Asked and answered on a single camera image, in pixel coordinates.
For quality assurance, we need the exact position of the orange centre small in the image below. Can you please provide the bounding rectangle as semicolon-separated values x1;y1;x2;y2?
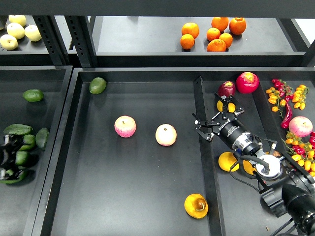
206;28;221;42

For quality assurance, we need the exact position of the upper cherry tomato cluster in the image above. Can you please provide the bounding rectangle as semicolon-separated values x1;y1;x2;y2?
265;79;309;115

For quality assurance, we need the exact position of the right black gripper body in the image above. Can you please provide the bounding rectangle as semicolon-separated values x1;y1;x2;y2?
213;115;251;150

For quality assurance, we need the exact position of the orange far left top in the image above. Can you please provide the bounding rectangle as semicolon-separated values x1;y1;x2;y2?
181;22;199;39

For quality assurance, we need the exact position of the orange far left bottom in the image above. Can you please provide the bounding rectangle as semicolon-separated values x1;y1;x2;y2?
180;34;195;50

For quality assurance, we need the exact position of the pale yellow pear front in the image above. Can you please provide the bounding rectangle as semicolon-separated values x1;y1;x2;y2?
0;34;18;51

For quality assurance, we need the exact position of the black left tray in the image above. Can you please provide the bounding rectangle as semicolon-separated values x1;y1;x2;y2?
0;66;72;236

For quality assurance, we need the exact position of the green avocado upper left tray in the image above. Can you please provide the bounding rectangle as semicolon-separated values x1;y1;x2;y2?
22;89;44;102

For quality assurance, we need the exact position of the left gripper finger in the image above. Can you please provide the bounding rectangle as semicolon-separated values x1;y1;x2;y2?
0;168;22;181
2;134;24;150

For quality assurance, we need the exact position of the lower cherry tomato cluster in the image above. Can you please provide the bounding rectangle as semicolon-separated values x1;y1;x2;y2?
283;131;315;177

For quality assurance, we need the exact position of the orange top centre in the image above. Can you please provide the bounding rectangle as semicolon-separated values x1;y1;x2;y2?
211;17;229;32

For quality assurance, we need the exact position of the pale yellow pear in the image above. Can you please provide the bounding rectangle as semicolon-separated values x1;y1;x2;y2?
0;34;18;51
25;25;42;42
8;15;27;27
6;23;25;40

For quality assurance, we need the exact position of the orange small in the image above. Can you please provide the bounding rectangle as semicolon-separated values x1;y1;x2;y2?
219;33;233;48
206;28;221;42

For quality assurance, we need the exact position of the orange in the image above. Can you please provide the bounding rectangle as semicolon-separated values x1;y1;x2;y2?
180;34;195;50
229;17;247;35
181;22;199;39
206;39;226;52
211;17;229;32

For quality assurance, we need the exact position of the green avocado at tray corner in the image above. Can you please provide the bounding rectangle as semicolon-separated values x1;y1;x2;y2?
89;77;107;94

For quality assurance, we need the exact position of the cherry tomato cluster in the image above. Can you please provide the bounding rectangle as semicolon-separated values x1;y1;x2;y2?
265;79;309;115
283;131;315;177

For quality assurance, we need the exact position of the orange top right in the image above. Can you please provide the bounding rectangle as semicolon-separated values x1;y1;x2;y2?
229;17;247;35

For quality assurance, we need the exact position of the pale yellow pear right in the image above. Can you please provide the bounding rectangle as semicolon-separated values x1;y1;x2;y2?
25;25;42;42

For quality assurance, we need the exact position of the pale pink apple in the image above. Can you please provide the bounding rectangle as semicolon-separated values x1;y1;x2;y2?
155;124;177;147

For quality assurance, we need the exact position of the black metal shelf frame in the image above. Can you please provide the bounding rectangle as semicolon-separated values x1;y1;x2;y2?
0;0;315;67

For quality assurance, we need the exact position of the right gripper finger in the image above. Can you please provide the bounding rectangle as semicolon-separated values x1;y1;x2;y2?
192;113;221;142
214;92;245;121

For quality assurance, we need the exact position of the orange right small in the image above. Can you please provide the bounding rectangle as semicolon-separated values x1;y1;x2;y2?
219;33;233;48

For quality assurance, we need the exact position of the pale yellow pear centre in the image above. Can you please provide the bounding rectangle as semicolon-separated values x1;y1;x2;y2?
6;23;25;40

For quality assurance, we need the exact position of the dark red apple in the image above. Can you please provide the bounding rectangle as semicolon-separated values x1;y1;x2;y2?
218;81;236;97

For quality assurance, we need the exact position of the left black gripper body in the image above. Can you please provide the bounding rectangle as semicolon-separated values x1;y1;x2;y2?
0;145;16;172

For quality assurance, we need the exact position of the large black centre tray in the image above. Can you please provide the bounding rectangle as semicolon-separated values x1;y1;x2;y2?
31;67;315;236

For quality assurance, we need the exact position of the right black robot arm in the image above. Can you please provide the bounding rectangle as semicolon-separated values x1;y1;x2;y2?
193;93;315;236

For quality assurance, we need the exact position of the pink apple right tray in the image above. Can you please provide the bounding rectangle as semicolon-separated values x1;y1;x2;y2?
288;116;313;138

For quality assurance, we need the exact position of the orange front bottom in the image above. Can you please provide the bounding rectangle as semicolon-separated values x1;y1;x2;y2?
206;39;226;52

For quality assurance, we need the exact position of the red chili pepper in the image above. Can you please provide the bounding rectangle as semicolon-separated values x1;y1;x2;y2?
281;102;292;129

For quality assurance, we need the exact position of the pink red apple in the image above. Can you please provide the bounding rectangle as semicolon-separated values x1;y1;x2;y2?
114;116;136;138

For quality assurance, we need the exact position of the pale yellow pear top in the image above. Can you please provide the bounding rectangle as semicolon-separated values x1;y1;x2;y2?
8;15;27;27

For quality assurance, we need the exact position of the dark avocado near tray wall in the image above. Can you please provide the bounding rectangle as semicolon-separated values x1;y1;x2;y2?
35;127;49;150

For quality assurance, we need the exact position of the large red apple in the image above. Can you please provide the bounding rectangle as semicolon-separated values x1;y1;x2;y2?
236;72;260;94

